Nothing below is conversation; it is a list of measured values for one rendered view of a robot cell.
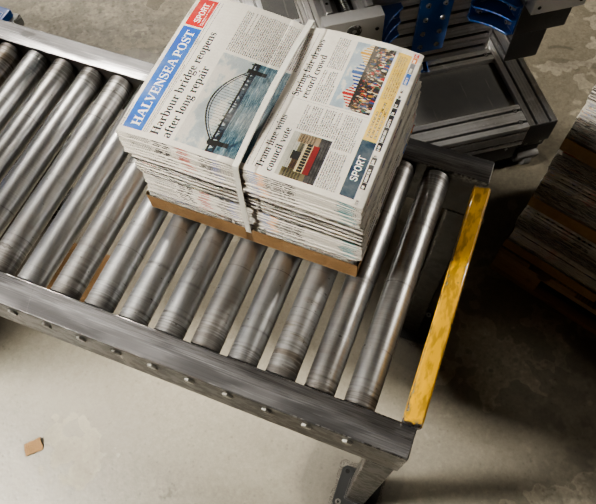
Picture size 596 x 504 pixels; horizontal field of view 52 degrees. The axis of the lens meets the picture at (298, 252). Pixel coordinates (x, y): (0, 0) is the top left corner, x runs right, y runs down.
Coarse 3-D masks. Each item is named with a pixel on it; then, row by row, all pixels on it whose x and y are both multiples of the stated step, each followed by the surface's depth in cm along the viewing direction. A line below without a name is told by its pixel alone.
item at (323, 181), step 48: (336, 48) 92; (384, 48) 92; (336, 96) 88; (384, 96) 88; (288, 144) 85; (336, 144) 85; (384, 144) 84; (288, 192) 84; (336, 192) 81; (384, 192) 96; (288, 240) 99; (336, 240) 92
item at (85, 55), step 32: (0, 32) 127; (32, 32) 127; (96, 64) 123; (128, 64) 123; (96, 96) 132; (416, 160) 111; (448, 160) 111; (480, 160) 111; (416, 192) 119; (448, 192) 115
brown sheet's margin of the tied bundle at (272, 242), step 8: (272, 240) 100; (280, 240) 99; (280, 248) 102; (288, 248) 100; (296, 248) 99; (304, 248) 98; (304, 256) 101; (312, 256) 100; (320, 256) 98; (328, 256) 97; (320, 264) 101; (328, 264) 100; (336, 264) 99; (344, 264) 97; (360, 264) 100; (344, 272) 100; (352, 272) 99
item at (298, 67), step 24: (288, 48) 93; (312, 48) 93; (264, 72) 91; (288, 72) 91; (264, 96) 89; (288, 96) 89; (240, 120) 87; (264, 120) 87; (240, 144) 85; (264, 144) 85; (240, 168) 84; (240, 216) 98
